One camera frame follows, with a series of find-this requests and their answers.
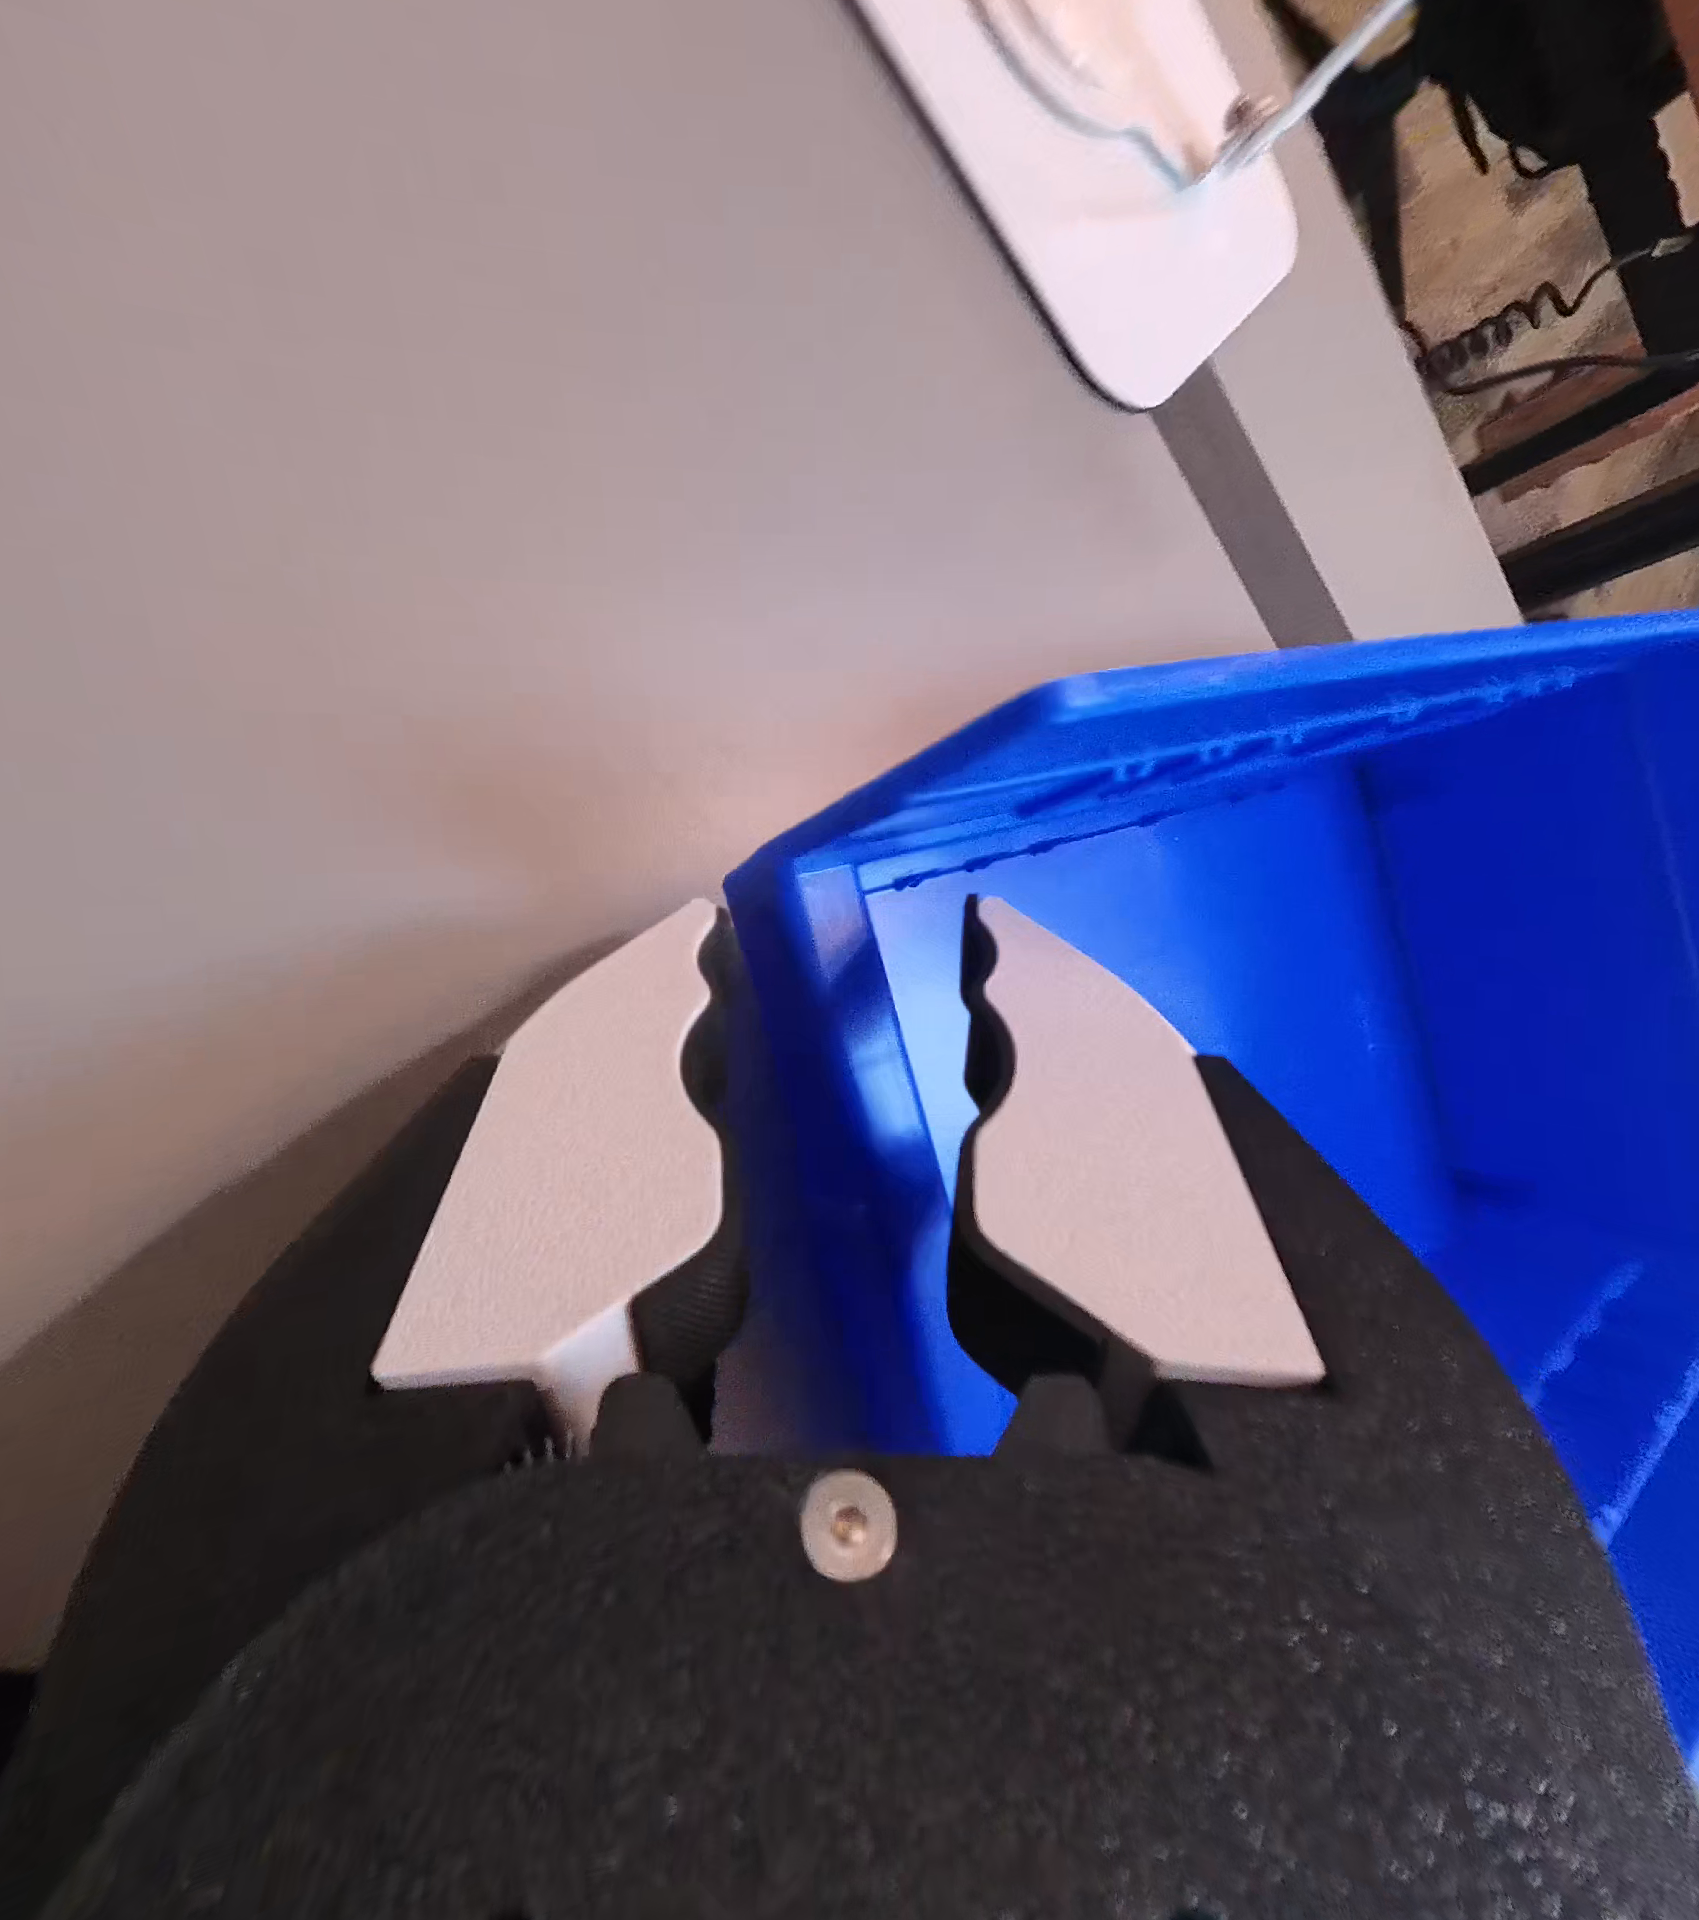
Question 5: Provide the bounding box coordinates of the coiled black cable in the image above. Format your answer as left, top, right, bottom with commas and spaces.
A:
1403, 225, 1699, 401

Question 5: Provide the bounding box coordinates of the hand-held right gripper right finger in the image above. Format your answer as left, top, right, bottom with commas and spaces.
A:
945, 895, 1331, 1428

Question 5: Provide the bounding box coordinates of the blue plastic bin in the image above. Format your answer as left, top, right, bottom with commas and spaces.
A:
721, 605, 1699, 1810

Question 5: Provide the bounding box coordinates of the white tablet stand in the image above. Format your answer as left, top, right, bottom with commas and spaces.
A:
853, 0, 1421, 412

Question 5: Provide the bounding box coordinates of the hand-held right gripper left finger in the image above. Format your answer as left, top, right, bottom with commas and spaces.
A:
370, 897, 755, 1451

